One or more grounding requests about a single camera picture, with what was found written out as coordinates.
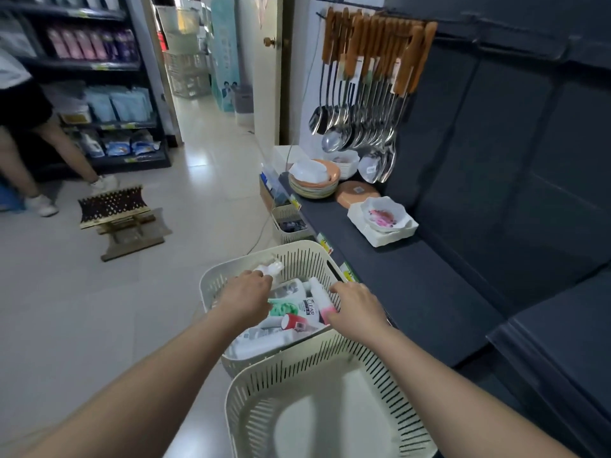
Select person's left hand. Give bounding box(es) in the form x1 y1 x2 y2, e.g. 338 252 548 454
213 270 274 330

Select person's right hand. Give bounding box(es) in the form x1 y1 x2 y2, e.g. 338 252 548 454
326 281 390 344

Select Clear green pump bottle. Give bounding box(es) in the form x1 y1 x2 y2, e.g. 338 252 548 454
251 260 285 282
267 279 321 328

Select cream slotted plastic basket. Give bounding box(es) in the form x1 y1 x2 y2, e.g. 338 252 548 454
224 328 438 458
199 239 354 377

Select dark grey shelf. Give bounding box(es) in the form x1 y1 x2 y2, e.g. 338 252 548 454
279 0 611 458

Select person's left forearm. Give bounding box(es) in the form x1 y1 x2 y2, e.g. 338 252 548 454
18 312 249 458

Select person's right forearm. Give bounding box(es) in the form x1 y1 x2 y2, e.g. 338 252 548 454
367 326 579 458

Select small cream slotted basket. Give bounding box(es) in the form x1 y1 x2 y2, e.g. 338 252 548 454
270 204 316 246

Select white square dish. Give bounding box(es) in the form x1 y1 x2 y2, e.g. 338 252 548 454
347 202 419 249

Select white floral bowl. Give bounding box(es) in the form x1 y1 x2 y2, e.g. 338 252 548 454
360 196 411 233

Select brown cardboard tray box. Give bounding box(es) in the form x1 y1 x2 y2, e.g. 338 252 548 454
259 176 276 211

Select clear blue plastic box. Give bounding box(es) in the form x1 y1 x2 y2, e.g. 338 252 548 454
260 164 292 205

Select orange dome bowl with sticker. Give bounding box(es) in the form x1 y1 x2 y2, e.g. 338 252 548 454
335 179 381 209

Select stack of orange cream plates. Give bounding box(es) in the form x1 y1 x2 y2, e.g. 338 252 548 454
288 158 341 200

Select white plastic box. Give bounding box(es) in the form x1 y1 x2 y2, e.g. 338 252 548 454
272 145 309 175

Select white ribbed scalloped bowl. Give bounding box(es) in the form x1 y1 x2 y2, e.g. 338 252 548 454
329 149 360 181

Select wooden woven stool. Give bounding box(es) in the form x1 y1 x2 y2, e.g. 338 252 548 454
78 184 172 262

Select row of hanging steel ladles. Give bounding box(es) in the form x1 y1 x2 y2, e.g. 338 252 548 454
307 6 439 184

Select row of blue white packs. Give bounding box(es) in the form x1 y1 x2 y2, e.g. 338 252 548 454
78 130 161 158

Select grey plastic bin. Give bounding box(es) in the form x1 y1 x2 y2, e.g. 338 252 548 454
232 84 255 127

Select cream wooden door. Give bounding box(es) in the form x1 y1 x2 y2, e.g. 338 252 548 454
236 0 283 156

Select row of teal refill packs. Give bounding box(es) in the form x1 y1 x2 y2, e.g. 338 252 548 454
85 86 153 123

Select stack of white plastic crates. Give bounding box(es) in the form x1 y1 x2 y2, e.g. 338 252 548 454
155 4 213 100

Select blue cardboard display stand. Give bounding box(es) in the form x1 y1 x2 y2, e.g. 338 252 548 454
209 0 241 113

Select blue plastic stool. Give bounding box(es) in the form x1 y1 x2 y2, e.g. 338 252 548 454
0 183 25 213

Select black rack with refill packs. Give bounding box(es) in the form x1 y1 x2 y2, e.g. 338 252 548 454
0 0 172 179

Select pink diamond paper poster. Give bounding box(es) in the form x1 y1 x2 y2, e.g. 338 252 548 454
253 0 276 29

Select row of pink purple bottles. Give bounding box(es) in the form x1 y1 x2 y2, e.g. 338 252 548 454
45 25 139 62

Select brown wooden door frame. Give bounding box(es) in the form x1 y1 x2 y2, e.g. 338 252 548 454
279 0 297 146

